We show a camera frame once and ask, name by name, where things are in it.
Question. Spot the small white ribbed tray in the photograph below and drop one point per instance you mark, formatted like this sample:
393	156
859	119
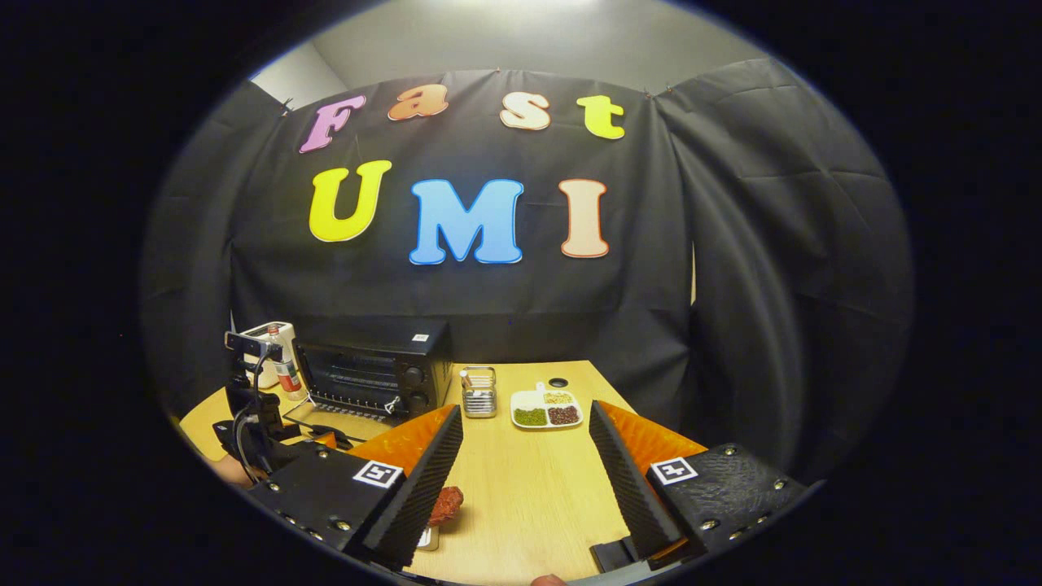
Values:
426	539

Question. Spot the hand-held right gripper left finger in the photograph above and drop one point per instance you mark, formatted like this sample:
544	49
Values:
423	488

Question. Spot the clear bottle with red label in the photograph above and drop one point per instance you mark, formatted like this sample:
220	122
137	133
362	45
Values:
286	374

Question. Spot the white toaster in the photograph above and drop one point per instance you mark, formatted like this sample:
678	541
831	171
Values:
248	370

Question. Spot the white divided plate of beans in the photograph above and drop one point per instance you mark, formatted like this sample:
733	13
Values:
545	415

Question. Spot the black backdrop cloth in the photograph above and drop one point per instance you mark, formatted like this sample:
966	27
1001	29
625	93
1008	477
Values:
773	285

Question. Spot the black electric oven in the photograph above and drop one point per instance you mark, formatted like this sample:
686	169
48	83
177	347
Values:
366	374

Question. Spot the red meat piece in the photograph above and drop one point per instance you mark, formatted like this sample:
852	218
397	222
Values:
448	505

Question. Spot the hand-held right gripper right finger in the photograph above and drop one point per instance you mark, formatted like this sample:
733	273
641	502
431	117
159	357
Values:
627	488

